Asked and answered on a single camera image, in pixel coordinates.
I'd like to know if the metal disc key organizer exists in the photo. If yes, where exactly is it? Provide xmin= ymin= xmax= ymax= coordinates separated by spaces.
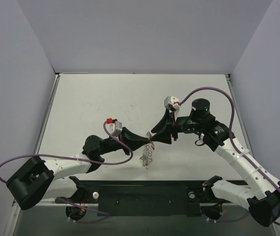
xmin=140 ymin=131 xmax=155 ymax=169

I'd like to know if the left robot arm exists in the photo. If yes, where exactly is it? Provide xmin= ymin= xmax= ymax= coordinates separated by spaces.
xmin=6 ymin=128 xmax=150 ymax=210

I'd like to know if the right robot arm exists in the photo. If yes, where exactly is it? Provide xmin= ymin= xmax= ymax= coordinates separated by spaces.
xmin=151 ymin=96 xmax=280 ymax=227

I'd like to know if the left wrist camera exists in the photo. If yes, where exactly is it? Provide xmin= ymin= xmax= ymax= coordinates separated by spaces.
xmin=104 ymin=118 xmax=123 ymax=137

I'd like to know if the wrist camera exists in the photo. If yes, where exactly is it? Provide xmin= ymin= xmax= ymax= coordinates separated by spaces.
xmin=164 ymin=96 xmax=181 ymax=115
xmin=104 ymin=118 xmax=123 ymax=137

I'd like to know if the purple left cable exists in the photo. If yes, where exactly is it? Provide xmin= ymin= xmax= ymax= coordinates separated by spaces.
xmin=0 ymin=121 xmax=134 ymax=224

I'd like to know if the purple cable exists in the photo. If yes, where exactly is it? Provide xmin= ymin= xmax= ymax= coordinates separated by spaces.
xmin=178 ymin=87 xmax=280 ymax=231
xmin=0 ymin=121 xmax=134 ymax=224

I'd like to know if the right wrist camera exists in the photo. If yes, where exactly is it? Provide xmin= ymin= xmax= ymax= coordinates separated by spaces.
xmin=164 ymin=96 xmax=181 ymax=115

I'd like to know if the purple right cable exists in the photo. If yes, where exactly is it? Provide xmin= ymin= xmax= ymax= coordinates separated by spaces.
xmin=178 ymin=87 xmax=280 ymax=231

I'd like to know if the aluminium table edge rail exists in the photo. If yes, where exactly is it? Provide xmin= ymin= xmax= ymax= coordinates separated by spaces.
xmin=225 ymin=74 xmax=238 ymax=116

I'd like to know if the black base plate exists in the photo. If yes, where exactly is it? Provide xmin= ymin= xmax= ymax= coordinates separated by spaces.
xmin=67 ymin=179 xmax=224 ymax=217

